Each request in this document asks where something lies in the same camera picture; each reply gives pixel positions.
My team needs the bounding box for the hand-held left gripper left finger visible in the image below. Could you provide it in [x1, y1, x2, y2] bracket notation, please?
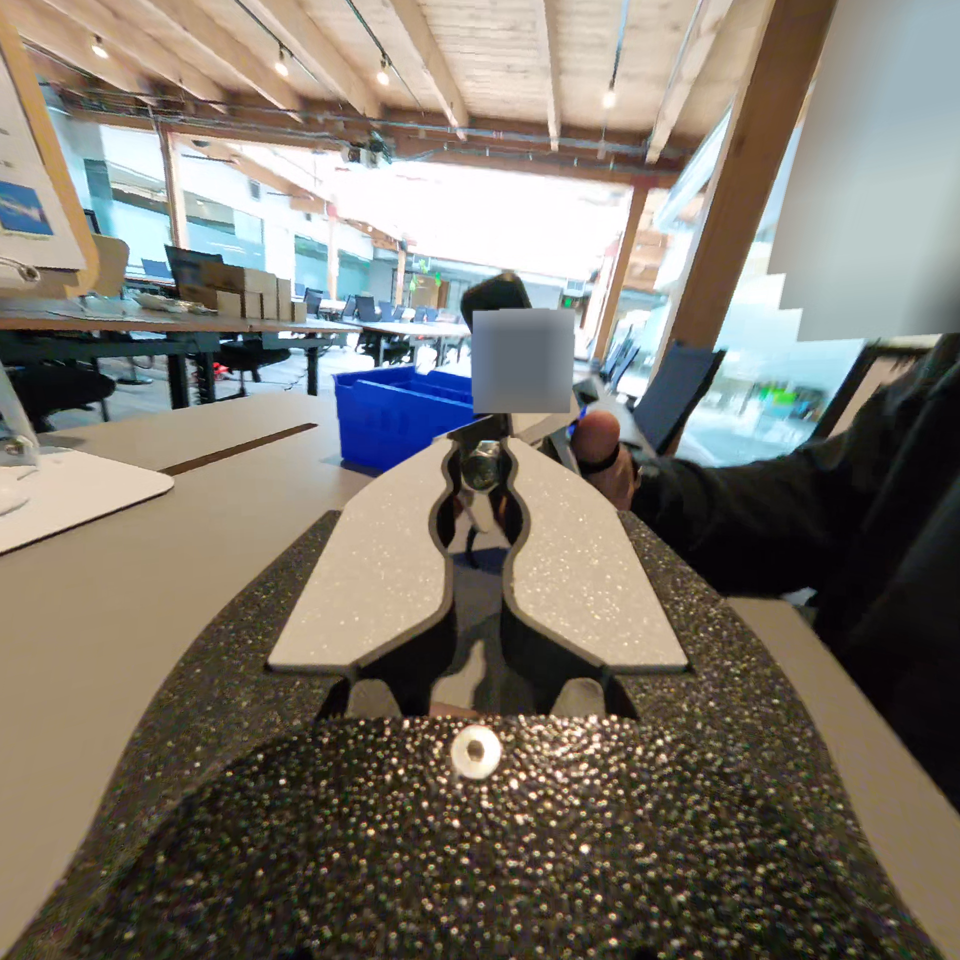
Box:
[267, 440, 463, 694]

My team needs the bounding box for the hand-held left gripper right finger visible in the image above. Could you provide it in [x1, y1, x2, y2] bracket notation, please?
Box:
[498, 435, 690, 694]

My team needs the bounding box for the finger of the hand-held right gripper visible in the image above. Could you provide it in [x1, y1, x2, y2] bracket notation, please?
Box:
[510, 408, 577, 469]

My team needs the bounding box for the metal bolt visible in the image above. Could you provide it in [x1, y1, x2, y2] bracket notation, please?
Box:
[458, 440, 507, 496]

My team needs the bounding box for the person's right forearm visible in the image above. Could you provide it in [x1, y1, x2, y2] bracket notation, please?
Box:
[623, 393, 901, 601]

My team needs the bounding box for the person's right hand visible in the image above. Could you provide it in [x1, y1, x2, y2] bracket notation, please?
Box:
[575, 405, 642, 514]

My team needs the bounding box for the grey screen monitor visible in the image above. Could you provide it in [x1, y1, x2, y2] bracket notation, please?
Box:
[630, 342, 729, 456]

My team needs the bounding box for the large blue plastic bin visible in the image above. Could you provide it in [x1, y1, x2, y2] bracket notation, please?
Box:
[333, 368, 478, 474]

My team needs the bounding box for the cardboard box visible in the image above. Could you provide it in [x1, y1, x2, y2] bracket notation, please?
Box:
[203, 264, 280, 321]

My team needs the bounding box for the white base document stand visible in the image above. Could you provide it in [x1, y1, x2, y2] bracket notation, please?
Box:
[0, 30, 177, 559]

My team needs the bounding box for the dark computer screen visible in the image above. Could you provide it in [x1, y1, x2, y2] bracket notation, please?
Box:
[165, 245, 226, 301]

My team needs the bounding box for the person's black jacket torso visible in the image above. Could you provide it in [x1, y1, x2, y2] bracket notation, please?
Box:
[780, 333, 960, 819]

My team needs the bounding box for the framed black white poster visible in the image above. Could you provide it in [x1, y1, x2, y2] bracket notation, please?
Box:
[815, 338, 943, 445]

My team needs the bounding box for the wooden support post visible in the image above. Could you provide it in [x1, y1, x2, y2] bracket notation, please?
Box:
[660, 0, 835, 361]

